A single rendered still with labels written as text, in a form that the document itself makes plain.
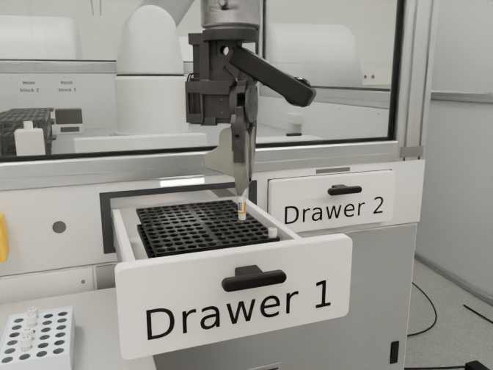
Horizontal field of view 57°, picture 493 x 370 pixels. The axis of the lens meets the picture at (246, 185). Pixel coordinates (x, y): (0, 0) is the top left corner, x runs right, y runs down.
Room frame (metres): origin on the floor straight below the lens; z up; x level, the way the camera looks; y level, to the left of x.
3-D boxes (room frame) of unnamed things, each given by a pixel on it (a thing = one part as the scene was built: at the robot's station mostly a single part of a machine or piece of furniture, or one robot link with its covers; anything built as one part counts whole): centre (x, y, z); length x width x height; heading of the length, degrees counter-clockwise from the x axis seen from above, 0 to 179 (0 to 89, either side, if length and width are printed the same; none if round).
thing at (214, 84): (0.61, 0.03, 1.12); 0.09 x 0.08 x 0.12; 78
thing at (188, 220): (0.69, 0.07, 0.87); 0.22 x 0.18 x 0.06; 20
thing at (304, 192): (0.91, -0.18, 0.87); 0.29 x 0.02 x 0.11; 110
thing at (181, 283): (0.50, 0.00, 0.87); 0.29 x 0.02 x 0.11; 110
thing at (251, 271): (0.48, 0.00, 0.91); 0.07 x 0.04 x 0.01; 110
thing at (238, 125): (0.58, 0.01, 1.06); 0.05 x 0.02 x 0.09; 168
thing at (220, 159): (0.59, 0.03, 1.01); 0.06 x 0.03 x 0.09; 78
